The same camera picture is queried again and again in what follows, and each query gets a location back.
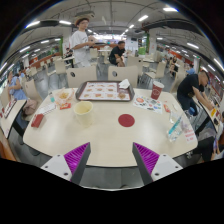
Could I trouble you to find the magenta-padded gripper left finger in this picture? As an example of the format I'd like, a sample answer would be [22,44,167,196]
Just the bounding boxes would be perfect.
[40,142,92,186]

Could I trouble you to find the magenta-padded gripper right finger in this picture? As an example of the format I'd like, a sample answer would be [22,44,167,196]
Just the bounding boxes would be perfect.
[131,142,184,186]

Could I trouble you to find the clear blue-capped water bottle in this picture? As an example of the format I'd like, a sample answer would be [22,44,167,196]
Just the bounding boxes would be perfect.
[165,112,185,144]

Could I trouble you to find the flat round red coaster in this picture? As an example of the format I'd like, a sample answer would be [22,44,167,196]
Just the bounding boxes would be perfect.
[117,113,136,128]

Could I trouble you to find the cream paper cup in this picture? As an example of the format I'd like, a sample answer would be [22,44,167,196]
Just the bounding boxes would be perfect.
[73,100,95,128]

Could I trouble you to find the red sauce packet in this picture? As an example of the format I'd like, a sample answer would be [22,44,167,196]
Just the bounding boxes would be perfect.
[59,102,72,111]

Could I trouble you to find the printed sticker sheet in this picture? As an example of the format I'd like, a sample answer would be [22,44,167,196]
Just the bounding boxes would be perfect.
[133,94,164,115]

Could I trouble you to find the red wallet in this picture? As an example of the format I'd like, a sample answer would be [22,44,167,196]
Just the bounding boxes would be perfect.
[30,113,45,129]

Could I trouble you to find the white paper receipt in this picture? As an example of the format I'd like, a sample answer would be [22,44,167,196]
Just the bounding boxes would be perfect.
[35,102,57,116]

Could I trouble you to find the food wrapper bag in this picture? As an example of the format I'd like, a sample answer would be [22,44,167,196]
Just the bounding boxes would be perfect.
[53,87,75,108]

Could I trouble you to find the red paper cup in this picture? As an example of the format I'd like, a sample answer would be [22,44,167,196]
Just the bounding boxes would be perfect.
[150,80,165,101]

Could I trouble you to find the brown food tray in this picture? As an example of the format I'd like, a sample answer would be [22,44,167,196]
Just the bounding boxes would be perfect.
[75,80,136,102]

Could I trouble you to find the person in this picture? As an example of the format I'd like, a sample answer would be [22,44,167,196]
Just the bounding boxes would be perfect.
[176,69,214,116]
[191,111,224,163]
[7,70,29,101]
[70,14,98,69]
[108,40,127,68]

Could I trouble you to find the neighbouring beige table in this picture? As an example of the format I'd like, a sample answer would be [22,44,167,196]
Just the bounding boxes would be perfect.
[193,96,221,134]
[0,98,28,139]

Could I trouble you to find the crumpled white napkin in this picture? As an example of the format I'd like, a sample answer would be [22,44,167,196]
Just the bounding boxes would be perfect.
[118,78,132,90]

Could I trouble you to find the beige chair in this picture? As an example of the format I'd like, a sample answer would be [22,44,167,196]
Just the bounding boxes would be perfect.
[107,65,139,88]
[65,65,98,89]

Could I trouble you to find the ceiling lights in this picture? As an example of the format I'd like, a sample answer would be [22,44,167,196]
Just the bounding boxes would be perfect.
[18,6,224,73]

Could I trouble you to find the ceiling air conditioner unit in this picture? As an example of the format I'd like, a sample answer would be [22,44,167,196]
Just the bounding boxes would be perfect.
[74,10,96,18]

